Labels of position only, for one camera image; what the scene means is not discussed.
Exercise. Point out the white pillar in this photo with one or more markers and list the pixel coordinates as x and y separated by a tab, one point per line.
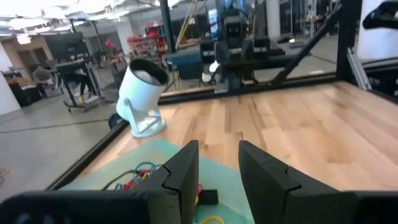
272	18

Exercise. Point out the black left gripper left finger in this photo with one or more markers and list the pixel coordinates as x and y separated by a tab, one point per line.
180	180

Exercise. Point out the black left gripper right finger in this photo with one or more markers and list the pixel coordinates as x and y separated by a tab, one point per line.
267	186

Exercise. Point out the black rolling cart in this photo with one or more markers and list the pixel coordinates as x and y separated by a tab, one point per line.
79	81

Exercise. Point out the red storage rack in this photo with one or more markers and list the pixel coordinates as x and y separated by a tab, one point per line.
149	37

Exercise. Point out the white cylindrical lamp on stand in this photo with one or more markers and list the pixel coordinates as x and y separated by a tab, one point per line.
140	93

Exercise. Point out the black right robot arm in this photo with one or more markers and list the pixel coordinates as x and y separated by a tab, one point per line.
234	46

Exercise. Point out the person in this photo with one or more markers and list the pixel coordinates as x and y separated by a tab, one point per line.
42	76

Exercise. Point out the translucent teal plastic bin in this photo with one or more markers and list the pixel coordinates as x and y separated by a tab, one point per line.
224	180

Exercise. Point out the blue cabinet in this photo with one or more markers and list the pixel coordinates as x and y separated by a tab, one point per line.
185	65

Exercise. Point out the thin black rubber band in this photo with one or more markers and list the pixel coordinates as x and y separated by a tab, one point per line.
115	180

